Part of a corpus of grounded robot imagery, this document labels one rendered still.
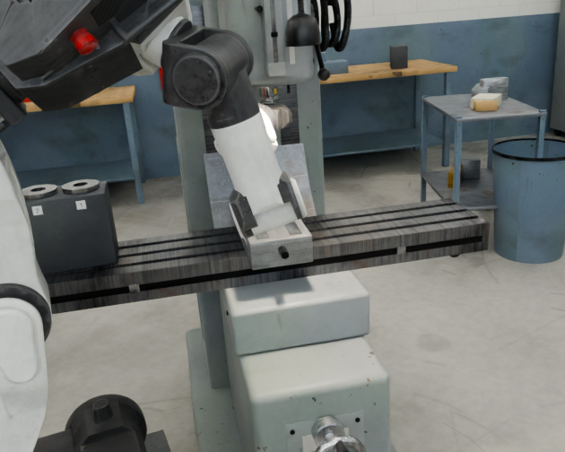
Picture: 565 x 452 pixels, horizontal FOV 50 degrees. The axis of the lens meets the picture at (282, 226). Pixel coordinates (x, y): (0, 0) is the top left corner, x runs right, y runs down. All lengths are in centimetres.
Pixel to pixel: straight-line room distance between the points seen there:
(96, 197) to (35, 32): 67
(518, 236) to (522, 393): 127
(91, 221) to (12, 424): 53
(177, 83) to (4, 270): 43
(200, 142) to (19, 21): 106
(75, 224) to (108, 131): 428
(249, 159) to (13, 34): 39
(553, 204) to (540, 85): 341
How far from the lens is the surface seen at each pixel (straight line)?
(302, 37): 126
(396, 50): 544
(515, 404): 256
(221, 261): 151
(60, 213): 155
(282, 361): 145
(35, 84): 99
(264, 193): 104
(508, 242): 372
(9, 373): 115
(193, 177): 194
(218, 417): 215
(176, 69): 96
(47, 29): 92
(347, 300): 147
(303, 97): 194
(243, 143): 101
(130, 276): 152
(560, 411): 257
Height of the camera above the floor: 150
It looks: 20 degrees down
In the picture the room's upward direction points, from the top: 4 degrees counter-clockwise
